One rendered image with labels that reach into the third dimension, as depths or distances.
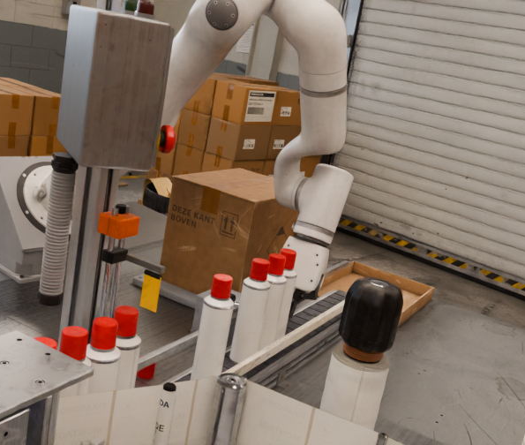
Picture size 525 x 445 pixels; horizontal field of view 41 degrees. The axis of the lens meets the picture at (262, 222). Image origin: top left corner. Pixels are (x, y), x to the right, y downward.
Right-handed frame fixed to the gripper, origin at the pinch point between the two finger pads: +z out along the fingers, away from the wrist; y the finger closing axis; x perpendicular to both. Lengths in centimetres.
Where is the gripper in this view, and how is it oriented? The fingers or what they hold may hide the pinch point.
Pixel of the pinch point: (286, 310)
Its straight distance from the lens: 147.4
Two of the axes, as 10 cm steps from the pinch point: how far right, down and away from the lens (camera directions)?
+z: -3.3, 9.4, -0.6
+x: 4.0, 2.0, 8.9
